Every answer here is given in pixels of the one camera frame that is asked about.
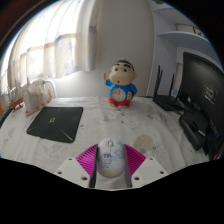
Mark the black wifi router with antennas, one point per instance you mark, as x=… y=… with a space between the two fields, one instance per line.
x=168 y=101

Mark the wooden sailing ship model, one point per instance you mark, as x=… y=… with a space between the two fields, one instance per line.
x=16 y=101

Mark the cartoon boy figurine clock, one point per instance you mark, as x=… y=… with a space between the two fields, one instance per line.
x=120 y=88

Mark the white wall shelf unit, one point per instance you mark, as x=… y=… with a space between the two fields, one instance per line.
x=181 y=36

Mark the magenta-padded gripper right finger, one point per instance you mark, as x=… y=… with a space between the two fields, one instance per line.
x=135 y=159

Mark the white fabric bag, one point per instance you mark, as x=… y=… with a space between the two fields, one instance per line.
x=36 y=96

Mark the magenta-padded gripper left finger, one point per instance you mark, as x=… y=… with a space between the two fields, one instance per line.
x=85 y=160

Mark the white star-print curtain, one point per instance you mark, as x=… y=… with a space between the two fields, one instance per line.
x=46 y=43

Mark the white cartoon-print computer mouse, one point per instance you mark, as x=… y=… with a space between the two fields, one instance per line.
x=110 y=158

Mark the white printed tablecloth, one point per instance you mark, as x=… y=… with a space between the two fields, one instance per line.
x=110 y=116

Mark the black mouse pad green lines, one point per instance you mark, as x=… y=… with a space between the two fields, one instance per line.
x=55 y=123

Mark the black set-top box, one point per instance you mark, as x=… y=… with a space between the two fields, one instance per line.
x=193 y=128

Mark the black keyboard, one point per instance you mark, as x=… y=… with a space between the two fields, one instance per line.
x=4 y=116

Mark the black computer monitor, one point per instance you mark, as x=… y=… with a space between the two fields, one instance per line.
x=203 y=86

